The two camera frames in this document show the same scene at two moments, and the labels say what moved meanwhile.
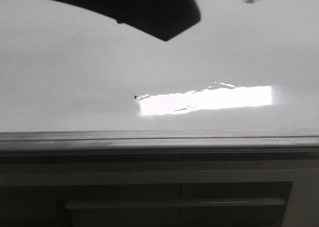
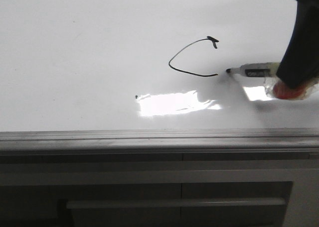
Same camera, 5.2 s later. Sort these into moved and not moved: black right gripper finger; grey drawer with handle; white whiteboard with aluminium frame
Moved: black right gripper finger
Not moved: white whiteboard with aluminium frame; grey drawer with handle
